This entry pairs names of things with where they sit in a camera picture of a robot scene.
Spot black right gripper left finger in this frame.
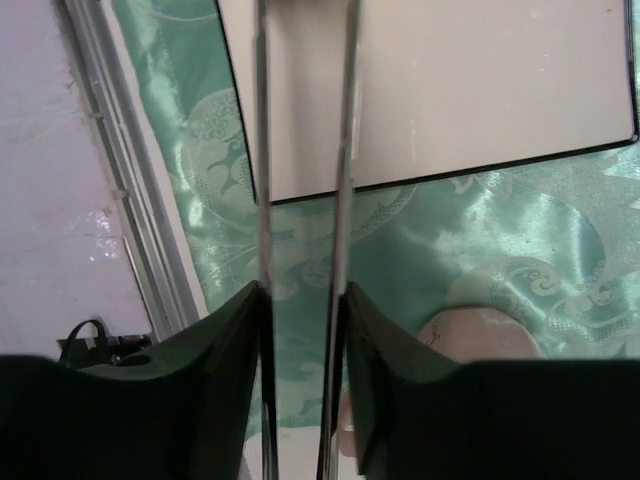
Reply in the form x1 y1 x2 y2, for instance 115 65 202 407
1 282 264 479

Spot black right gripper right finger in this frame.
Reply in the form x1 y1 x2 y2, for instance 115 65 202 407
342 283 639 479

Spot metal tongs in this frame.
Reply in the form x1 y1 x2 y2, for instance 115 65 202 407
236 1 361 479

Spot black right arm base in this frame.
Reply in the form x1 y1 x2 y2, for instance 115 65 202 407
58 318 152 369

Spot pink mug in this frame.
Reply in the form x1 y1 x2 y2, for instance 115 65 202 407
338 307 541 478

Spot green satin placemat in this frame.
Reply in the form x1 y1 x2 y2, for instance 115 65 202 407
107 0 640 480

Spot white square plate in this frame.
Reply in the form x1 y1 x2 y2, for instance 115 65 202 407
214 0 640 204

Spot aluminium table frame rail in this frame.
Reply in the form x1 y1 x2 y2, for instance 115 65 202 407
53 1 207 342

